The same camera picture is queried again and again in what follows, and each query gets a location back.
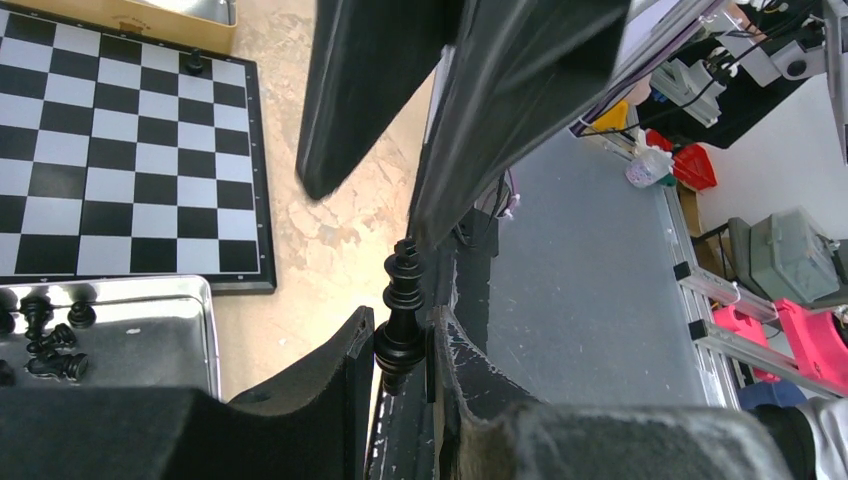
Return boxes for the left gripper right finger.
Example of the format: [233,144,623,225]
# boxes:
[430,306,791,479]

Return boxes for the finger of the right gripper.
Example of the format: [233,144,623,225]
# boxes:
[409,1,630,249]
[296,0,464,201]

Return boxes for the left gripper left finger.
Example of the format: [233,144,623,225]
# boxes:
[1,306,374,479]

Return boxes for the black chess king piece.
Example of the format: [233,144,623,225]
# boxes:
[374,239,426,396]

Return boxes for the black pawn on board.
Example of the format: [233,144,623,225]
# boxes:
[183,48,204,76]

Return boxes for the black white chess board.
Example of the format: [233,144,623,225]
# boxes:
[1,3,277,294]

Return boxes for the silver metal tin tray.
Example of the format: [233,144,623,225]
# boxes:
[1,275,221,398]

